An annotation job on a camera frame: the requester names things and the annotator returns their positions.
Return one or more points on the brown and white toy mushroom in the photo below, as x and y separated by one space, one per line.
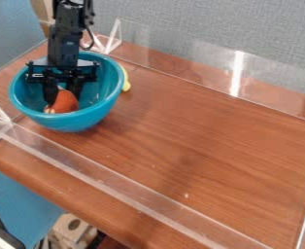
66 103

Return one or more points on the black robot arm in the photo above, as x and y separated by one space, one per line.
74 15

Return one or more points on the white block with hole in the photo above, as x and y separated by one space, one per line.
72 233

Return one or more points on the clear acrylic front barrier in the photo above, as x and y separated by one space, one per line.
166 210

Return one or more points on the yellow object behind bowl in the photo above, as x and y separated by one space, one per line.
127 83

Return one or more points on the blue bowl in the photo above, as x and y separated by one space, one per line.
98 98

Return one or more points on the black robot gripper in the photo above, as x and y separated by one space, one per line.
62 66

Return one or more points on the clear acrylic back barrier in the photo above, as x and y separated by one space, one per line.
252 39

